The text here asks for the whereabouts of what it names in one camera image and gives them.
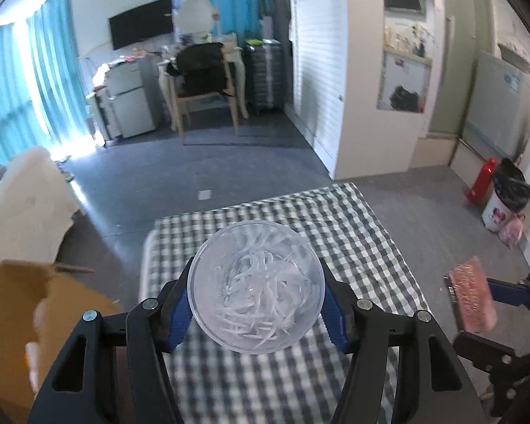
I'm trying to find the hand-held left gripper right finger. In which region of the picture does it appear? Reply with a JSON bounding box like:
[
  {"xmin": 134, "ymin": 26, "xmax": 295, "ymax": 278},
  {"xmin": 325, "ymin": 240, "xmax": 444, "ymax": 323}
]
[{"xmin": 320, "ymin": 260, "xmax": 491, "ymax": 424}]

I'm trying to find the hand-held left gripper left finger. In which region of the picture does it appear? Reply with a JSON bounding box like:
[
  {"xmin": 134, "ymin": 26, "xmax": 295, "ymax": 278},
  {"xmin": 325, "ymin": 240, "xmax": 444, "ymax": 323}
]
[{"xmin": 29, "ymin": 258, "xmax": 194, "ymax": 424}]

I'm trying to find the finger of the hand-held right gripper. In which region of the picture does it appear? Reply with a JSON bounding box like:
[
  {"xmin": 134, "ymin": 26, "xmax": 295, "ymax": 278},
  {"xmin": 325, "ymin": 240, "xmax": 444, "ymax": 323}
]
[
  {"xmin": 486, "ymin": 273, "xmax": 530, "ymax": 315},
  {"xmin": 453, "ymin": 331, "xmax": 530, "ymax": 375}
]

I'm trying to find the pink sponge pad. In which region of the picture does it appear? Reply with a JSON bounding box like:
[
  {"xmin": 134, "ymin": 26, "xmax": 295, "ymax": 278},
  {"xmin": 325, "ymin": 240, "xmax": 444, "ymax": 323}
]
[{"xmin": 444, "ymin": 256, "xmax": 500, "ymax": 333}]

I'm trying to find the clear plastic bowl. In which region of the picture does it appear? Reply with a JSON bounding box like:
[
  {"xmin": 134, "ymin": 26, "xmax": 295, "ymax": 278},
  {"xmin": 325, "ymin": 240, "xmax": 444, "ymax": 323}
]
[{"xmin": 187, "ymin": 220, "xmax": 326, "ymax": 355}]

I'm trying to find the brown cardboard box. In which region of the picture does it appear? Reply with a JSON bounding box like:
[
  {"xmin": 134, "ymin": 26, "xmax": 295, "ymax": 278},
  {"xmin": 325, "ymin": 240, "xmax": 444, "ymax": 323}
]
[{"xmin": 0, "ymin": 260, "xmax": 124, "ymax": 412}]

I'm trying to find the pink plastic bag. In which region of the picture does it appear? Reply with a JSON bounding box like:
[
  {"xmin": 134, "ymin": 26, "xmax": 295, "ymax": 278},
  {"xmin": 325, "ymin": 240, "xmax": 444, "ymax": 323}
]
[{"xmin": 498, "ymin": 214, "xmax": 524, "ymax": 249}]

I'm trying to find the checkered tablecloth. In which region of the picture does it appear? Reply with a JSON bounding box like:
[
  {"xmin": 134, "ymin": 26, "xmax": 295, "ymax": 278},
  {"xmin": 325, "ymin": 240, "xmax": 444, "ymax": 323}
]
[{"xmin": 139, "ymin": 181, "xmax": 429, "ymax": 424}]

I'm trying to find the white bin with black bag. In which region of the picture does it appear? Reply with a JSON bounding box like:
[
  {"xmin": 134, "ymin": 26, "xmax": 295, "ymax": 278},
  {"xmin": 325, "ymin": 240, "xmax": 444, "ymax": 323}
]
[{"xmin": 481, "ymin": 158, "xmax": 530, "ymax": 234}]

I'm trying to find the red fire extinguisher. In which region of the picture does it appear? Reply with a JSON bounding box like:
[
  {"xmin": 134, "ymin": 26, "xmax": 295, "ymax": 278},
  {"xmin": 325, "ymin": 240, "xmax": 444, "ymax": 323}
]
[{"xmin": 465, "ymin": 157, "xmax": 498, "ymax": 206}]

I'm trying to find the white appliance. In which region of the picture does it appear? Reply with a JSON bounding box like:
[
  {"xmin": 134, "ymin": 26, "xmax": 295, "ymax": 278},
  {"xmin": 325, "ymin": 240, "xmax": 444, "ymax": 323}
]
[{"xmin": 463, "ymin": 50, "xmax": 530, "ymax": 169}]

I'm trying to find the bed with white sheet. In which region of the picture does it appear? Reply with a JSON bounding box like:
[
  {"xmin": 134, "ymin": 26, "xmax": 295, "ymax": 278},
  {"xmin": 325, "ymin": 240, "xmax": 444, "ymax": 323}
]
[{"xmin": 0, "ymin": 146, "xmax": 84, "ymax": 294}]

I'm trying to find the wooden chair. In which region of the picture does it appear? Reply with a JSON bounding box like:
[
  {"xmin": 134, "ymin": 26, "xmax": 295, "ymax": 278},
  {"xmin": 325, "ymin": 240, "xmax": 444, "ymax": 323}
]
[{"xmin": 165, "ymin": 42, "xmax": 240, "ymax": 137}]

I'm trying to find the white suitcase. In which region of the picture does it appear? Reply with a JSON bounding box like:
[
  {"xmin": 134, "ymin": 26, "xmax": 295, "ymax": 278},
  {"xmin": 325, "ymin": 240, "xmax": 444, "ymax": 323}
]
[{"xmin": 86, "ymin": 92, "xmax": 109, "ymax": 143}]

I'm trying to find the silver mini fridge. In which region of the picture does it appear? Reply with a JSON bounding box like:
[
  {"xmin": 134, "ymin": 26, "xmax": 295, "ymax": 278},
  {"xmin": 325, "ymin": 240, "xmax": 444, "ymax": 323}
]
[{"xmin": 101, "ymin": 55, "xmax": 158, "ymax": 140}]

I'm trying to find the black bag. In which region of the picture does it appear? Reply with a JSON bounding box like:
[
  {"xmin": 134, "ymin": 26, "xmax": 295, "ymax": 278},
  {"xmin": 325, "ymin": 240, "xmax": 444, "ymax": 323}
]
[{"xmin": 167, "ymin": 43, "xmax": 231, "ymax": 98}]

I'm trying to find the white slatted wardrobe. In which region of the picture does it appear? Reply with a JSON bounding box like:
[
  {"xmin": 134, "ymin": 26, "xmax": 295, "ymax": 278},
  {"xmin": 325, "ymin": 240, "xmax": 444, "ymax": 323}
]
[{"xmin": 287, "ymin": 0, "xmax": 343, "ymax": 180}]

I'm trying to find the dark suitcase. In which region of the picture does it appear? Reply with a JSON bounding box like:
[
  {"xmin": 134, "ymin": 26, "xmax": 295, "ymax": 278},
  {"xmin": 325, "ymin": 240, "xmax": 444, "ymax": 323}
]
[{"xmin": 244, "ymin": 39, "xmax": 284, "ymax": 112}]

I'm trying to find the white dressing table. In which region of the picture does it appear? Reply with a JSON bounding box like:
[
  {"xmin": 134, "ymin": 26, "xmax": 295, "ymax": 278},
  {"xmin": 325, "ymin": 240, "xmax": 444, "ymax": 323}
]
[{"xmin": 157, "ymin": 33, "xmax": 251, "ymax": 120}]

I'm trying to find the black television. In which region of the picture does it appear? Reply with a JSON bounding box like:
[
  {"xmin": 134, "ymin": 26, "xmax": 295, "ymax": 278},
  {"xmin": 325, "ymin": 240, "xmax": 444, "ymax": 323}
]
[{"xmin": 108, "ymin": 0, "xmax": 174, "ymax": 51}]

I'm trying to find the white oval mirror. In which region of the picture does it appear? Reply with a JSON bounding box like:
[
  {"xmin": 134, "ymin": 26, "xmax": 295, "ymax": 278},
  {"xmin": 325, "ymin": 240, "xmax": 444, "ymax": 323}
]
[{"xmin": 177, "ymin": 0, "xmax": 218, "ymax": 37}]

